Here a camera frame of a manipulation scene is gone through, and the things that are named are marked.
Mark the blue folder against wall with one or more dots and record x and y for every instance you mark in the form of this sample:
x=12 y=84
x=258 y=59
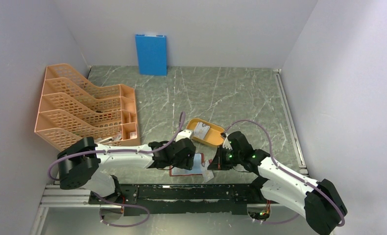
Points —
x=151 y=54

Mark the aluminium frame rail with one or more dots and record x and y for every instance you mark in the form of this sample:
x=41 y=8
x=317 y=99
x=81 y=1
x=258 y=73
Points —
x=294 y=136

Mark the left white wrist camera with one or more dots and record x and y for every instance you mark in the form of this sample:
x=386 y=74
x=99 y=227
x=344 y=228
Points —
x=187 y=133

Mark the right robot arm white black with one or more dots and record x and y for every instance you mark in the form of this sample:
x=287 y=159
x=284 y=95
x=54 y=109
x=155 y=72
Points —
x=317 y=201

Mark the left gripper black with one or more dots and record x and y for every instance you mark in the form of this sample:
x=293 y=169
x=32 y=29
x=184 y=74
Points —
x=187 y=162

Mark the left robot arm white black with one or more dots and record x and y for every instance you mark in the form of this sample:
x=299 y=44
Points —
x=84 y=163

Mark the orange mesh file organizer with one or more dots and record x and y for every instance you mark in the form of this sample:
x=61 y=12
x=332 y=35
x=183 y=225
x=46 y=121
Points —
x=71 y=108

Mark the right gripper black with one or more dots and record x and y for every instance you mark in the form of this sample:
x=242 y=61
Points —
x=216 y=164

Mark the silver VIP credit card stack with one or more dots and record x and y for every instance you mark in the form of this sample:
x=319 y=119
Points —
x=201 y=130

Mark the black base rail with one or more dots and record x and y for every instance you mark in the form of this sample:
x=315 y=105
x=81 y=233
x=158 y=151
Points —
x=202 y=198

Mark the yellow oval tray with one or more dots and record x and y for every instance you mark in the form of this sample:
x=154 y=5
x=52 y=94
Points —
x=213 y=137

